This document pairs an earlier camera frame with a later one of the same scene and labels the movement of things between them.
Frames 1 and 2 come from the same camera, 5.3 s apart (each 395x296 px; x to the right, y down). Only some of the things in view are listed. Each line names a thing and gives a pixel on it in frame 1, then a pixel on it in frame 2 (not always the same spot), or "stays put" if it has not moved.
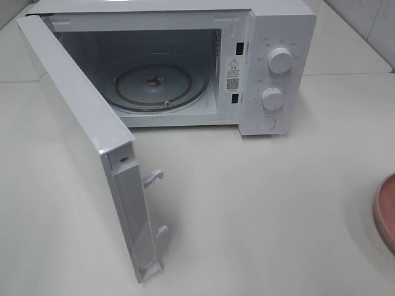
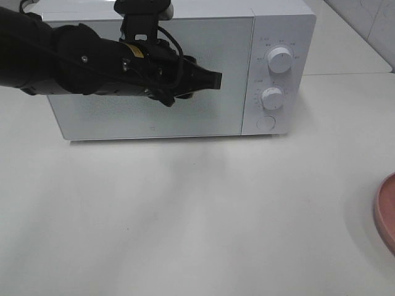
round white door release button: x=266 y=123 stays put
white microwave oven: x=105 y=143 to x=222 y=45
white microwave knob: x=272 y=98 stays put
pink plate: x=384 y=209 stays put
